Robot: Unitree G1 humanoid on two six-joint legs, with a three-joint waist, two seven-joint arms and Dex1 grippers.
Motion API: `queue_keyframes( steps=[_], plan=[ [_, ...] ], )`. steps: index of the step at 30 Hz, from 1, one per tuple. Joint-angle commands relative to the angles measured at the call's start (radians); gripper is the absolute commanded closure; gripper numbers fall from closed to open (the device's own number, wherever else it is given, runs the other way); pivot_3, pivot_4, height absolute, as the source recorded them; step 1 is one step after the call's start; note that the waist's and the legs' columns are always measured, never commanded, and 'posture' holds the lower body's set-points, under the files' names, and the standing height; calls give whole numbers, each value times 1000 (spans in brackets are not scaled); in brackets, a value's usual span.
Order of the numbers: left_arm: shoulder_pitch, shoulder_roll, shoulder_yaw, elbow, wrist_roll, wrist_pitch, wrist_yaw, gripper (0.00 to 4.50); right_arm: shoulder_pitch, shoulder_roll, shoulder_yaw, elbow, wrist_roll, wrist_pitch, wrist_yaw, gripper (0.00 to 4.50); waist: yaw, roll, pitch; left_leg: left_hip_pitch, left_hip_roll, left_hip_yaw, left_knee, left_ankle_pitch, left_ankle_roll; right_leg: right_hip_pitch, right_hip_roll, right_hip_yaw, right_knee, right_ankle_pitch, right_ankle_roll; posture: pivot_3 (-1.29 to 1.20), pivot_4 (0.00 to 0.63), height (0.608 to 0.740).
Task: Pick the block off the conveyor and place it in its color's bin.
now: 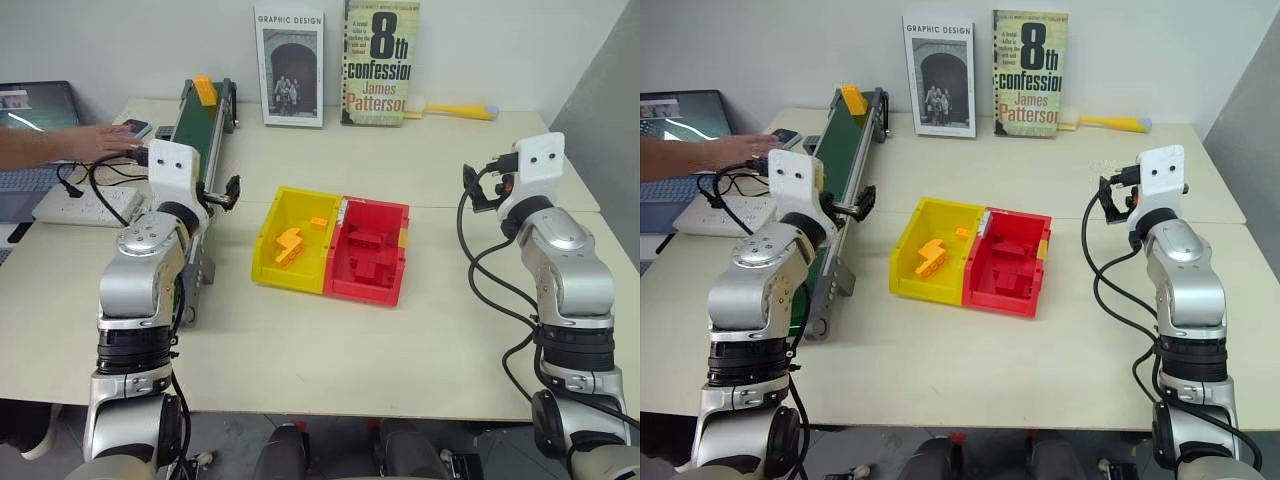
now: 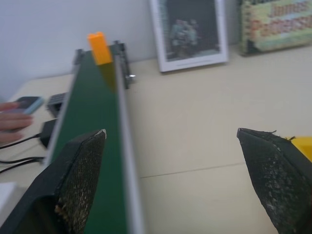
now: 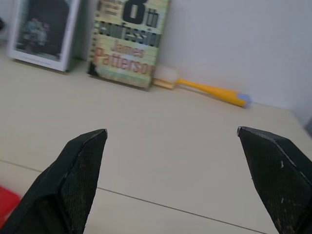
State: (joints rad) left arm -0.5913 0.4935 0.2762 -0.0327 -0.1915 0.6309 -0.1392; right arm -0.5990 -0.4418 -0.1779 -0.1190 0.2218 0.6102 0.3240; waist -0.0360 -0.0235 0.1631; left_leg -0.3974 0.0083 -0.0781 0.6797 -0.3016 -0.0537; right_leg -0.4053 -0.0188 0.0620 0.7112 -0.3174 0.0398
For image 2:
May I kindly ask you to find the green conveyor belt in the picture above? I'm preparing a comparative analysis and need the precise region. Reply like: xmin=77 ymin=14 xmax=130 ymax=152
xmin=45 ymin=40 xmax=144 ymax=234

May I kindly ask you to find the black power adapter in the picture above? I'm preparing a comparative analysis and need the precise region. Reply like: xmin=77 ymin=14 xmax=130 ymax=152
xmin=39 ymin=118 xmax=59 ymax=149

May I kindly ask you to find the colourful printed box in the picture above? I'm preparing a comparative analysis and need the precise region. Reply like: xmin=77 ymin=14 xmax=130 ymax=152
xmin=237 ymin=0 xmax=312 ymax=57

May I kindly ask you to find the white framed picture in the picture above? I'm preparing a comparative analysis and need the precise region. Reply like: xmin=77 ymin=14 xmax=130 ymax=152
xmin=149 ymin=0 xmax=230 ymax=73

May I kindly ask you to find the light blue phone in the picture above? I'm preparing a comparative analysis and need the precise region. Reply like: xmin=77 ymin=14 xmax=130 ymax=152
xmin=2 ymin=96 xmax=45 ymax=116

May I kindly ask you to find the black cable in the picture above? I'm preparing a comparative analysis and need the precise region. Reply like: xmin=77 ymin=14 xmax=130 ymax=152
xmin=0 ymin=133 xmax=46 ymax=174

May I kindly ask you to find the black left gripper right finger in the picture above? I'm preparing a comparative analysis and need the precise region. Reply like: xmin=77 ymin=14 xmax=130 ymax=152
xmin=236 ymin=127 xmax=312 ymax=234

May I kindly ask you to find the yellow plastic bin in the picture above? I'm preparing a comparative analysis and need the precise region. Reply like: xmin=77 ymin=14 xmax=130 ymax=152
xmin=289 ymin=136 xmax=312 ymax=162

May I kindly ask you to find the orange toy block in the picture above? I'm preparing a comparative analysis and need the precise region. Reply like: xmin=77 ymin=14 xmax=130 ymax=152
xmin=87 ymin=32 xmax=113 ymax=66

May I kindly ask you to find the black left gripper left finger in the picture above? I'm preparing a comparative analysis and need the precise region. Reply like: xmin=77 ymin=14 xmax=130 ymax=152
xmin=0 ymin=129 xmax=107 ymax=234

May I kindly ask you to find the person's bare hand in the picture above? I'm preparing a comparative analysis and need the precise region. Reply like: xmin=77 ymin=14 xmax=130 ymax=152
xmin=0 ymin=101 xmax=34 ymax=145

